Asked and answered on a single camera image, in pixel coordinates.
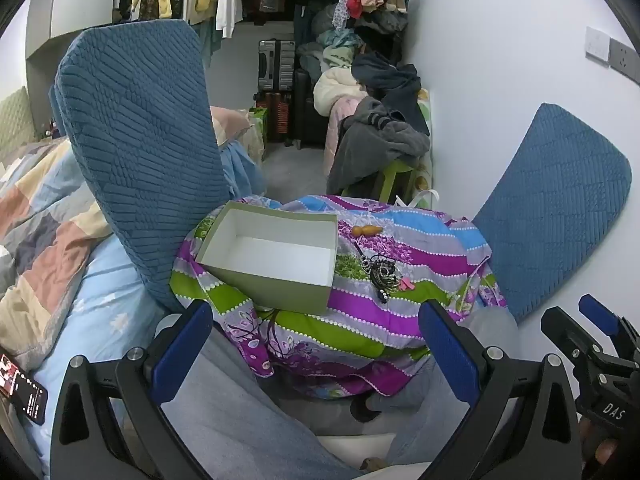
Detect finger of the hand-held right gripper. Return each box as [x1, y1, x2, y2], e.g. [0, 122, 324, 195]
[540, 306, 608, 378]
[578, 293, 640, 356]

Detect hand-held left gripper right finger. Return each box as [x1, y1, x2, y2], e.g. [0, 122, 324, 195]
[418, 301, 584, 480]

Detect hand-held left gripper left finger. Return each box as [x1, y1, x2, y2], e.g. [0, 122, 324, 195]
[52, 300, 214, 480]

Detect pile of beaded jewelry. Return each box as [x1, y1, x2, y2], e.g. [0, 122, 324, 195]
[356, 241, 402, 292]

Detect green cardboard box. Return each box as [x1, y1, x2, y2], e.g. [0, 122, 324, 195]
[195, 201, 339, 317]

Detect person's right hand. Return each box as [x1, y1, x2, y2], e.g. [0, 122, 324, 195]
[579, 414, 628, 480]

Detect light blue bed sheet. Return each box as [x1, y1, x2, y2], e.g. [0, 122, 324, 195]
[22, 235, 177, 463]

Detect person's grey trousers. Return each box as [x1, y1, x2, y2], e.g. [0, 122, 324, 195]
[159, 304, 522, 480]

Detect striped floral cloth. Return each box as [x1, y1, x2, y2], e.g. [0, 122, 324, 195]
[169, 193, 509, 402]

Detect black smartphone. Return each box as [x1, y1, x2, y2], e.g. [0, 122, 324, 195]
[0, 352, 50, 427]

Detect patchwork quilt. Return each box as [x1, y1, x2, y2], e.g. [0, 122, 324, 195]
[0, 135, 114, 358]

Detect green plastic stool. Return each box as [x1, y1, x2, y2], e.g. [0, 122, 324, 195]
[378, 159, 416, 204]

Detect light blue cloth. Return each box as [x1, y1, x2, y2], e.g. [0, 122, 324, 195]
[219, 139, 267, 202]

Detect large blue quilted cushion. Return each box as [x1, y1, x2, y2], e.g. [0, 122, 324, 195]
[50, 19, 232, 312]

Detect beige embroidered cloth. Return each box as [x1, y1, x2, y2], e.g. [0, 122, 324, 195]
[235, 120, 267, 162]

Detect floral printed mattress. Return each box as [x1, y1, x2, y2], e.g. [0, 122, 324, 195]
[414, 87, 434, 197]

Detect grey fleece garment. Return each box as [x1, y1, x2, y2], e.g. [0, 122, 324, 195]
[327, 96, 432, 197]

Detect pink pillow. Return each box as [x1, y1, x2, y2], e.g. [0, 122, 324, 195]
[209, 105, 257, 147]

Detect pink blanket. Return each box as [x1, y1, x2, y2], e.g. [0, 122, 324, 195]
[323, 99, 372, 177]

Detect red-brown suitcase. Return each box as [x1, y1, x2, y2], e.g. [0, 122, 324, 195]
[257, 91, 294, 144]

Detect dark navy garment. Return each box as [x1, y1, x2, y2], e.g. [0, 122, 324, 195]
[351, 51, 424, 107]

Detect padded bed headboard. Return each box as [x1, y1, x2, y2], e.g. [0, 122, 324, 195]
[0, 86, 39, 162]

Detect cream padded jacket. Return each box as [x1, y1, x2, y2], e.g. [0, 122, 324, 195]
[313, 67, 369, 114]

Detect silver suitcase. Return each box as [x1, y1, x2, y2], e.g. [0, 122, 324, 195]
[257, 38, 296, 94]

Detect pile of folded clothes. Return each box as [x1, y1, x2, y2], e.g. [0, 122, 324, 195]
[297, 3, 412, 77]

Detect white bag handles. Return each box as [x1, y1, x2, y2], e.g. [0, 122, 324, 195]
[394, 189, 441, 209]

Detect grey wall socket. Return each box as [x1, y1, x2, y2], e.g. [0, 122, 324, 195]
[608, 38, 640, 84]

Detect white wall switch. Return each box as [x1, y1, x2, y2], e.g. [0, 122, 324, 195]
[584, 27, 611, 66]

